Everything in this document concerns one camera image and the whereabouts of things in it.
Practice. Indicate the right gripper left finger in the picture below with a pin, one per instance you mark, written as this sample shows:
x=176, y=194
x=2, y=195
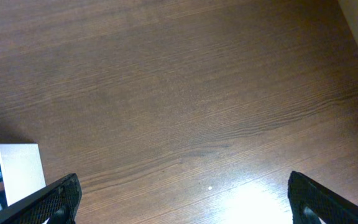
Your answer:
x=56, y=203

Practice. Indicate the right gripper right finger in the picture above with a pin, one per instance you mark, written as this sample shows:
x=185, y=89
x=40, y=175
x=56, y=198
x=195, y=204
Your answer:
x=312, y=202

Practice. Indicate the pink cardboard box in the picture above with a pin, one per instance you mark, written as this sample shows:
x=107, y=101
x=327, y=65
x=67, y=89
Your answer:
x=21, y=171

